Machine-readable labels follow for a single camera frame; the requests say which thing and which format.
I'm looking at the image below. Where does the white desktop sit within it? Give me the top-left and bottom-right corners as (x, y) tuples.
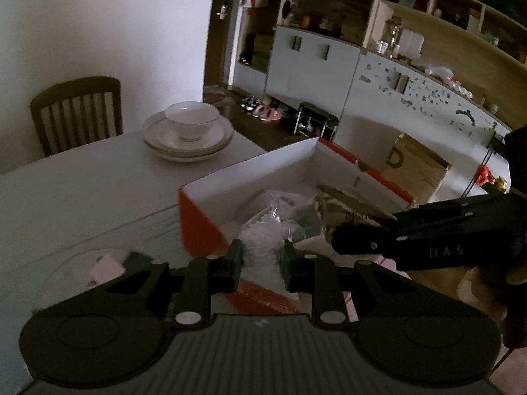
(0, 129), (273, 395)

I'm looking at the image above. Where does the clear glass jar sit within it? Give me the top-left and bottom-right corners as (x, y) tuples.
(382, 15), (405, 55)

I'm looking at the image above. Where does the white bowl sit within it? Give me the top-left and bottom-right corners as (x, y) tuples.
(164, 101), (221, 143)

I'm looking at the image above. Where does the clear pack with brown contents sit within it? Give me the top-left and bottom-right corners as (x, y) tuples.
(315, 183), (397, 240)

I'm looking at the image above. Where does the small black rack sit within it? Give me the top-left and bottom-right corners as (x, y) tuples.
(295, 101), (340, 141)

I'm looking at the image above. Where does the pink sticky note pad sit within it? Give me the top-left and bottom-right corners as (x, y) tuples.
(89, 254), (126, 283)

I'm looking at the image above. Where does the white wall cabinet unit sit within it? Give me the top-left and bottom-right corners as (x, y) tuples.
(232, 0), (527, 166)

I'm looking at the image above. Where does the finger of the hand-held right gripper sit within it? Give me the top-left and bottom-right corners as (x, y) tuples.
(390, 202), (471, 225)
(331, 221), (412, 262)

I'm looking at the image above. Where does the white plate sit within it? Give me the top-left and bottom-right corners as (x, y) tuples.
(144, 132), (233, 162)
(143, 111), (236, 153)

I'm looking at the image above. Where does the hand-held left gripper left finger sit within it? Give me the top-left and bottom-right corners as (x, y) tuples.
(35, 239), (244, 330)

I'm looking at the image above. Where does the dark dotted card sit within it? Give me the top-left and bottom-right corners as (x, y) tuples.
(123, 250), (155, 273)

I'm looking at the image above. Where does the white plastic container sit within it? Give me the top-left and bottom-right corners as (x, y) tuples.
(397, 28), (426, 61)

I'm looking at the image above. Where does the red cardboard box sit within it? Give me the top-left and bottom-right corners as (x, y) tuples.
(178, 137), (415, 318)

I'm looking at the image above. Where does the clear plastic bag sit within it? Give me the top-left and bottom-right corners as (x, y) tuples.
(238, 208), (302, 310)

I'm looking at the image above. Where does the brown wooden chair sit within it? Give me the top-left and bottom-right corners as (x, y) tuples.
(30, 76), (124, 158)

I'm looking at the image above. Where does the round glass turntable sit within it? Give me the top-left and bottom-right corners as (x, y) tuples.
(0, 209), (190, 322)

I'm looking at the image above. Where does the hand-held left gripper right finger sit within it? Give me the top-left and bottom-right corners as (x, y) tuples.
(283, 240), (490, 332)

